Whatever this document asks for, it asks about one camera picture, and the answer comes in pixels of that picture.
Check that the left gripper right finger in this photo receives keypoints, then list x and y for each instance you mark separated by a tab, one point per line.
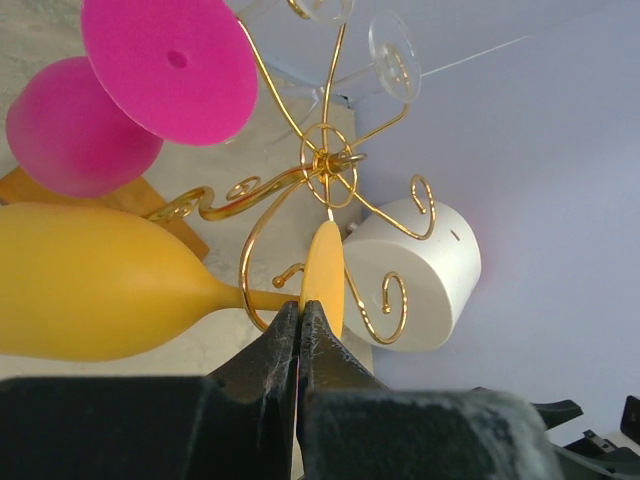
350	426

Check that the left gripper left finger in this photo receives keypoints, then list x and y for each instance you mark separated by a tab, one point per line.
234	423

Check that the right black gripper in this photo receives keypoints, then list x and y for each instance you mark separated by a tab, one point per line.
591	456

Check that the pink wine glass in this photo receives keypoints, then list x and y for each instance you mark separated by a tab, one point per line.
152	71

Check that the clear wine glass back right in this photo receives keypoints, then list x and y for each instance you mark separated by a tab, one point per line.
393	61

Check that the clear wine glass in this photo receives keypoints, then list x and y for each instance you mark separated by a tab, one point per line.
330	13
393	61

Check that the clear wine glass back left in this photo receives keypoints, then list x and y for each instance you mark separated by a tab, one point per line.
330	13

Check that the white cylindrical container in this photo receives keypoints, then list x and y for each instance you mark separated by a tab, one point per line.
439	275

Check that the gold wire wine glass rack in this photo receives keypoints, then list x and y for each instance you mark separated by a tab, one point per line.
320	165

